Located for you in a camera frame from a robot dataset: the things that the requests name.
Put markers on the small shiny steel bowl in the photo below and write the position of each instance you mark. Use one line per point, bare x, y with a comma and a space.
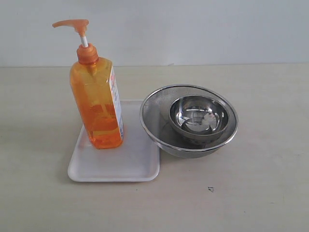
198, 119

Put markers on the white rectangular plastic tray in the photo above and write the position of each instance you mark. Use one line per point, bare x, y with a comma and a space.
137, 159

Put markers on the large steel mesh colander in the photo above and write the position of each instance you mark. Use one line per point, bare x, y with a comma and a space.
154, 118

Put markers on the orange pump soap bottle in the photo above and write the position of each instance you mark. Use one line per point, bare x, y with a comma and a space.
93, 84

